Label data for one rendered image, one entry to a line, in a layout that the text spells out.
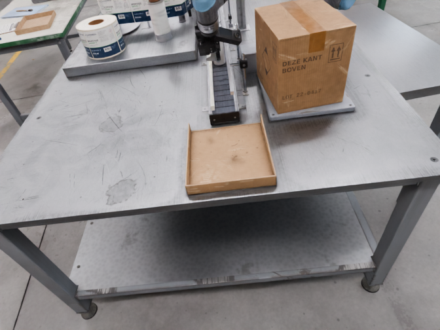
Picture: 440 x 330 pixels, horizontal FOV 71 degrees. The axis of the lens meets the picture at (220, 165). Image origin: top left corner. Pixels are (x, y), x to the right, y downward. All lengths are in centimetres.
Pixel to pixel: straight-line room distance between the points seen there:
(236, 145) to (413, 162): 53
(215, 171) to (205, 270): 62
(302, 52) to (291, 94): 15
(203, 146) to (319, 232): 77
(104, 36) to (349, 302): 171
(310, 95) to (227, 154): 36
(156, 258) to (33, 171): 67
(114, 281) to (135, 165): 68
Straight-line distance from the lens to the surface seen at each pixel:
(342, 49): 109
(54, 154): 127
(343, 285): 169
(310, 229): 156
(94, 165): 113
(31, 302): 202
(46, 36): 262
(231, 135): 107
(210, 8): 107
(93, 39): 170
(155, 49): 169
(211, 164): 98
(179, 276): 147
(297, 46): 102
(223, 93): 121
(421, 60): 158
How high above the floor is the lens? 151
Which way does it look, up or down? 44 degrees down
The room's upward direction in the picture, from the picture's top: 10 degrees counter-clockwise
